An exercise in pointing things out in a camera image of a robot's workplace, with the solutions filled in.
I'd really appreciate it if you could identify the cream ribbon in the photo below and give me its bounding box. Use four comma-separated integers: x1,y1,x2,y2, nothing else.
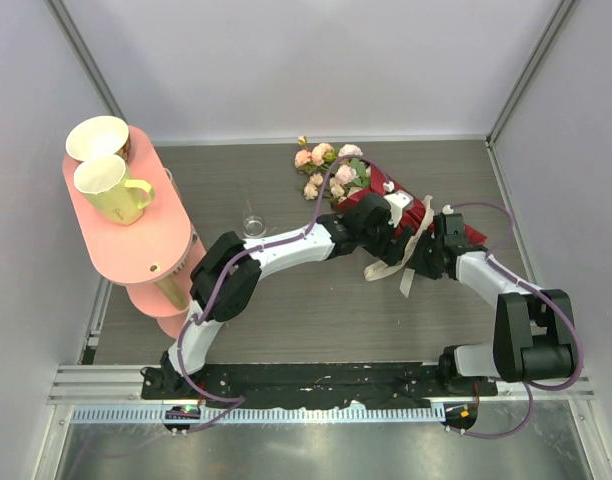
363,195,434,298

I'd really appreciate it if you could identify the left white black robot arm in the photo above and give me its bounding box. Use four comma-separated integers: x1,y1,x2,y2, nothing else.
141,191,414,403

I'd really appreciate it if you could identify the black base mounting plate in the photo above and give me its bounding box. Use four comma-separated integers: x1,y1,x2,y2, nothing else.
141,362,498,410

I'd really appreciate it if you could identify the clear glass vase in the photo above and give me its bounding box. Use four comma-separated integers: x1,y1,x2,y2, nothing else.
242,198,266,238

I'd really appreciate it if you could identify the white slotted cable duct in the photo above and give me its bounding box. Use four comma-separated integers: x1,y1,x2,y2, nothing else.
71,402,445,425

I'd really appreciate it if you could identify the white bowl mug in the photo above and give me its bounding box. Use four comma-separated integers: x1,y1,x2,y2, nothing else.
65,115,131,162

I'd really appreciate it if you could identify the pink tiered shelf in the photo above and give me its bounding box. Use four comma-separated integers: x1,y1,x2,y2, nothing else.
62,126,206,338

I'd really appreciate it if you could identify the pink flower bouquet red wrap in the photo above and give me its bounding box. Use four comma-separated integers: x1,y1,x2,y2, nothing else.
293,135,488,251

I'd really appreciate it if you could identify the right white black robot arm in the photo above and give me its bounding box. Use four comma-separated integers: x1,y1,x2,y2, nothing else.
408,213,583,395

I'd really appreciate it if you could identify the yellow green mug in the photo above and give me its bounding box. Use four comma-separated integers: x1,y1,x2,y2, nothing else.
73,155,155,226

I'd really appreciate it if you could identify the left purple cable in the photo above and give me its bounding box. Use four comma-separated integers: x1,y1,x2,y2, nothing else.
178,155,395,434

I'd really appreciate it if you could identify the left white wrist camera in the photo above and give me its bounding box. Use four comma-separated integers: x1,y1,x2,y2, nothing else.
384,190,414,227

